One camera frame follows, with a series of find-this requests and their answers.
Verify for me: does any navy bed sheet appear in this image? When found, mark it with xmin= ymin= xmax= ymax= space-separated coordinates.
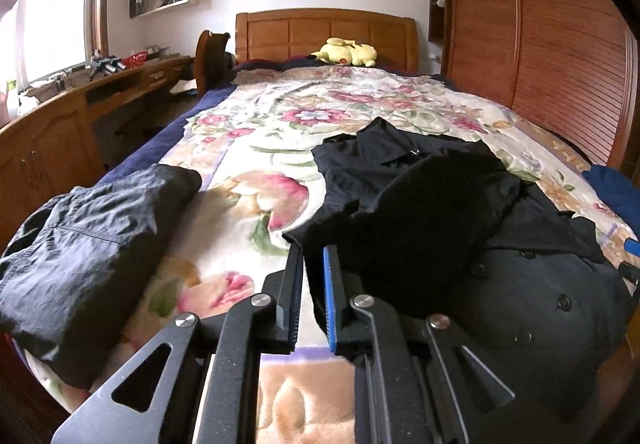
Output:
xmin=97 ymin=59 xmax=281 ymax=185

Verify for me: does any yellow plush toy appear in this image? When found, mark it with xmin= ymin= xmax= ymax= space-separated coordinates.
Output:
xmin=307 ymin=38 xmax=378 ymax=68

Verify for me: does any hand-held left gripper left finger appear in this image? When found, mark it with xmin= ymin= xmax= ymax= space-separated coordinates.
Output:
xmin=50 ymin=245 xmax=306 ymax=444

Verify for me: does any window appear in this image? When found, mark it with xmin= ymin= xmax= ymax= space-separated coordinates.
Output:
xmin=0 ymin=0 xmax=116 ymax=95

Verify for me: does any wooden slatted wardrobe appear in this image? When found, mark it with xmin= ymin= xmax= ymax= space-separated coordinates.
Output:
xmin=427 ymin=0 xmax=640 ymax=170

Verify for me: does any dark grey folded garment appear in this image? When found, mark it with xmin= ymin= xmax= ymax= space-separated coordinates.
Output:
xmin=0 ymin=164 xmax=203 ymax=390

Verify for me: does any white plastic bag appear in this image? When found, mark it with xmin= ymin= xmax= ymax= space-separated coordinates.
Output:
xmin=17 ymin=84 xmax=46 ymax=115

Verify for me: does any wooden bed headboard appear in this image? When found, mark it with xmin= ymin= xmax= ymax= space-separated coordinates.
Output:
xmin=235 ymin=8 xmax=418 ymax=72

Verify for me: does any wooden desk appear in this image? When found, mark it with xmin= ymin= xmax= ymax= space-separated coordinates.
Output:
xmin=0 ymin=54 xmax=196 ymax=250

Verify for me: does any black mechanical device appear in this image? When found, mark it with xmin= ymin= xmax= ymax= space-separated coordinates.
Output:
xmin=90 ymin=53 xmax=123 ymax=78

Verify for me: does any black coat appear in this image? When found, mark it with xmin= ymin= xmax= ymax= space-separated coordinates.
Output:
xmin=282 ymin=117 xmax=638 ymax=430

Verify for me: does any wooden chair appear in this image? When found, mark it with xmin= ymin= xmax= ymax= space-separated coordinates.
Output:
xmin=195 ymin=29 xmax=236 ymax=98

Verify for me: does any blue cloth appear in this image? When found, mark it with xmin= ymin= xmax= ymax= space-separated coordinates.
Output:
xmin=582 ymin=165 xmax=640 ymax=235

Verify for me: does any floral blanket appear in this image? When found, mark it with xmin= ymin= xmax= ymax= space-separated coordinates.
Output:
xmin=10 ymin=64 xmax=636 ymax=444

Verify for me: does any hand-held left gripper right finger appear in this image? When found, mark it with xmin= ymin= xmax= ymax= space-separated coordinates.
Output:
xmin=322 ymin=244 xmax=516 ymax=444

